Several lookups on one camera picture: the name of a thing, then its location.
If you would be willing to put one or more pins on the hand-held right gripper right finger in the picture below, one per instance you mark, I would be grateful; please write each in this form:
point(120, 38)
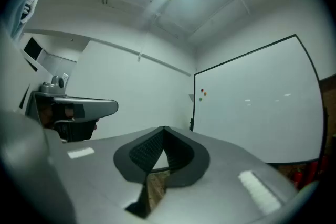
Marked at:
point(215, 181)

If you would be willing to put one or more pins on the dark wall panel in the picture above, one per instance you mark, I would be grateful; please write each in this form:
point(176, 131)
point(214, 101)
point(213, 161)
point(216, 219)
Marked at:
point(32, 49)

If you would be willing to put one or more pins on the black-framed whiteboard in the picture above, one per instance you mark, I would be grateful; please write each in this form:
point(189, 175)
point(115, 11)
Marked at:
point(260, 102)

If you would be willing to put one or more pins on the person's left hand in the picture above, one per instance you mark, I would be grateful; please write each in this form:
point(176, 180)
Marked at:
point(46, 116)

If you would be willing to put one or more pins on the black whiteboard bracket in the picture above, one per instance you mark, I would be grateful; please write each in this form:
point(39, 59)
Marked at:
point(191, 124)

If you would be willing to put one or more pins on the person's light blue shirt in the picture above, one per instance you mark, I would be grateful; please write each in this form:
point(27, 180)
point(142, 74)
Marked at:
point(23, 5)

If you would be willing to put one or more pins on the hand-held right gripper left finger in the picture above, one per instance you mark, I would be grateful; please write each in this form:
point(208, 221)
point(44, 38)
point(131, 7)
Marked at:
point(99, 165)

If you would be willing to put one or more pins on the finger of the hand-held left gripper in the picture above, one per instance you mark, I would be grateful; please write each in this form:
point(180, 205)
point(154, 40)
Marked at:
point(99, 108)

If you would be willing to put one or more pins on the white wall socket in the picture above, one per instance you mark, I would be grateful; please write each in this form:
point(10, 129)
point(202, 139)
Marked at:
point(65, 77)

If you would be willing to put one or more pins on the red fire extinguisher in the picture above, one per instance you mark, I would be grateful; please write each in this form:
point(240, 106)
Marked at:
point(319, 170)
point(300, 179)

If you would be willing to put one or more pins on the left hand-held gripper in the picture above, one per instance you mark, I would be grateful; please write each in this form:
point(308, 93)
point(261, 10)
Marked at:
point(15, 81)

